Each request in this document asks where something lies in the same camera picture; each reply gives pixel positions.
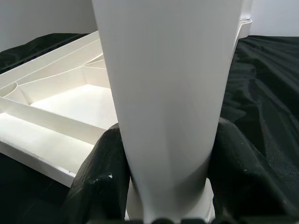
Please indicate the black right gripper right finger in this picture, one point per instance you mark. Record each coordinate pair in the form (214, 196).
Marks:
(245, 186)

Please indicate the white plastic table top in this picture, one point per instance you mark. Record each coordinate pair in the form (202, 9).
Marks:
(58, 112)

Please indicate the black table cloth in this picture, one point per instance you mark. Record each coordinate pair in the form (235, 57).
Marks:
(268, 93)

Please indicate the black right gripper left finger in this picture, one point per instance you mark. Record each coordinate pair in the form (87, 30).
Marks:
(100, 182)

